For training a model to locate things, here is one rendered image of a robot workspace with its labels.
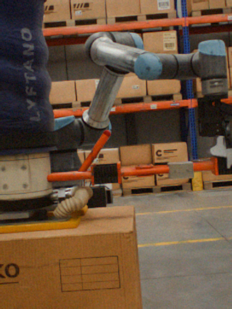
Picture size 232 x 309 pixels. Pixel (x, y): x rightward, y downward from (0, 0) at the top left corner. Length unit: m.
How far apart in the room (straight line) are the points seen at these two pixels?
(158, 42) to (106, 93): 6.89
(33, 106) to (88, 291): 0.52
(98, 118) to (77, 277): 0.87
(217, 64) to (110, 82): 0.58
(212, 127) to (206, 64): 0.18
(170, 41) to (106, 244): 7.69
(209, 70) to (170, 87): 7.31
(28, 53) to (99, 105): 0.62
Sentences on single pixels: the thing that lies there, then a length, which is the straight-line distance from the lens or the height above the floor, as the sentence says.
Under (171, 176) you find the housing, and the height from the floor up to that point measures 1.05.
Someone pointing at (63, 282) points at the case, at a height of 0.83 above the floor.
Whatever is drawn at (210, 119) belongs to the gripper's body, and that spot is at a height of 1.21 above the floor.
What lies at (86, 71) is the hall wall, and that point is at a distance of 9.99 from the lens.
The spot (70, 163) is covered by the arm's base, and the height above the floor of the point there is 1.08.
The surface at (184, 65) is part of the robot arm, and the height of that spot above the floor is 1.37.
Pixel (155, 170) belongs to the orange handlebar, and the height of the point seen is 1.07.
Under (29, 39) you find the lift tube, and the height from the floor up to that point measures 1.47.
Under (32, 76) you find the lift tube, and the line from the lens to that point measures 1.39.
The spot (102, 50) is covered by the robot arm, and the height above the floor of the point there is 1.46.
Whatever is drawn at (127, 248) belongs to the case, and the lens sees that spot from 1.25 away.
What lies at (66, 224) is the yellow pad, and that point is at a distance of 1.32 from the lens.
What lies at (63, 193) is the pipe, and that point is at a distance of 1.44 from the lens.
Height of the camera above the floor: 1.20
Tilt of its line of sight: 3 degrees down
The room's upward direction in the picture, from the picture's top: 5 degrees counter-clockwise
